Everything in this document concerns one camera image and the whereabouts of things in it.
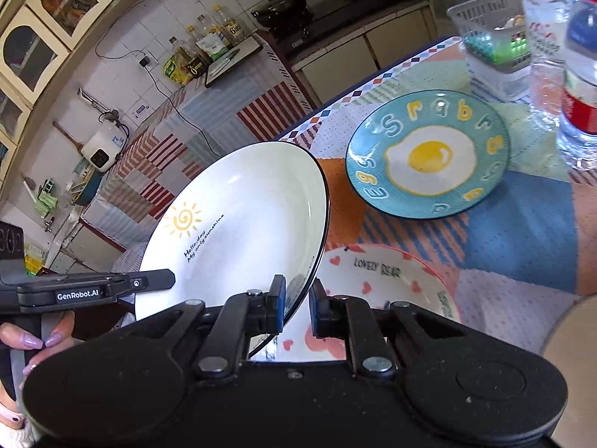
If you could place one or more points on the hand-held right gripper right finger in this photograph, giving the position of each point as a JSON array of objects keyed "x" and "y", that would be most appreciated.
[{"x": 317, "y": 312}]

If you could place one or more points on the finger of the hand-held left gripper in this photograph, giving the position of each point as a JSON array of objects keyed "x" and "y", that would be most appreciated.
[{"x": 144, "y": 282}]

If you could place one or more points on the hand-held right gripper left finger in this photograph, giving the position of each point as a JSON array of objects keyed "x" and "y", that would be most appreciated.
[{"x": 279, "y": 305}]

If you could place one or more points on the pink heart print bowl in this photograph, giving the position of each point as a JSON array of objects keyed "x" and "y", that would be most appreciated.
[{"x": 373, "y": 284}]

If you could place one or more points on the white sun print plate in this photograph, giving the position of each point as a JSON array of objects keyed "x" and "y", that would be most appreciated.
[{"x": 242, "y": 205}]

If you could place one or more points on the blue fried egg plate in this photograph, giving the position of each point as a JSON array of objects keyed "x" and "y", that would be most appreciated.
[{"x": 373, "y": 158}]

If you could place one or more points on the person's left hand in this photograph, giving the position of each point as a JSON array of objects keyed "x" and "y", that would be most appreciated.
[{"x": 21, "y": 337}]

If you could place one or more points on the pink wristband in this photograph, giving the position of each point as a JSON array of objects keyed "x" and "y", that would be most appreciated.
[{"x": 10, "y": 416}]

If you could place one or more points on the white water heater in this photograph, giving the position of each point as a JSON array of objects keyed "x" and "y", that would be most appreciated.
[{"x": 105, "y": 145}]

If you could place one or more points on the striped counter cover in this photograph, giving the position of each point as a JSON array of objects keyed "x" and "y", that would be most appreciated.
[{"x": 224, "y": 116}]

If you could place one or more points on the metal faucet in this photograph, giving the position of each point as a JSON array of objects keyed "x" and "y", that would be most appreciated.
[{"x": 95, "y": 105}]

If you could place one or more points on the patchwork tablecloth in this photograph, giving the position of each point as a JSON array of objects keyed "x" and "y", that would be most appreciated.
[{"x": 513, "y": 252}]

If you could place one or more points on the yellow label oil bottle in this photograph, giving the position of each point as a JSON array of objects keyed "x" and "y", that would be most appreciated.
[{"x": 197, "y": 58}]

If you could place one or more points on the cream base cabinet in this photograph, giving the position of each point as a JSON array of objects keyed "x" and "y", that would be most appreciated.
[{"x": 373, "y": 51}]

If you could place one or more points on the clear oil bottle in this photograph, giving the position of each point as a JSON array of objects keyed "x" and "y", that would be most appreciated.
[{"x": 229, "y": 25}]

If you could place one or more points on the clear plastic box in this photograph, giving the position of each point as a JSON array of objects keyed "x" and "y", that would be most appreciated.
[{"x": 506, "y": 84}]

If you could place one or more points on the black wok with lid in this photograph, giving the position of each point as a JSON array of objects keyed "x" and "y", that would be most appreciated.
[{"x": 279, "y": 8}]

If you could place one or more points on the black gas stove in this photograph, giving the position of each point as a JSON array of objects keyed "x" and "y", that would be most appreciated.
[{"x": 345, "y": 2}]

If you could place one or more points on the red label water bottle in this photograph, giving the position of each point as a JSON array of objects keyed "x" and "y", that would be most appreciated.
[{"x": 580, "y": 107}]

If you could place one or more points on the clear plastic basket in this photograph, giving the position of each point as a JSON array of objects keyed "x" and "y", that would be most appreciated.
[{"x": 485, "y": 14}]

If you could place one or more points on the clear label water bottle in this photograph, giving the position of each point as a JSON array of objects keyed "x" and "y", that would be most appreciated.
[{"x": 543, "y": 32}]

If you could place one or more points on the black wall charger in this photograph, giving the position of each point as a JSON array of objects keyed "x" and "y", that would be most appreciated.
[{"x": 145, "y": 60}]

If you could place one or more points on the cream wall cabinet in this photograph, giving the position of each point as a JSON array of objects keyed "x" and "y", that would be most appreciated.
[{"x": 42, "y": 32}]

